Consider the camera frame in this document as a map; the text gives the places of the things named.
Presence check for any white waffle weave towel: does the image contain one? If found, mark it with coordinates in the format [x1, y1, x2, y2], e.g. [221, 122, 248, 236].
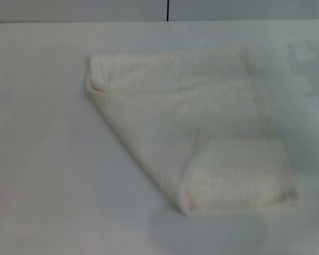
[86, 44, 301, 217]

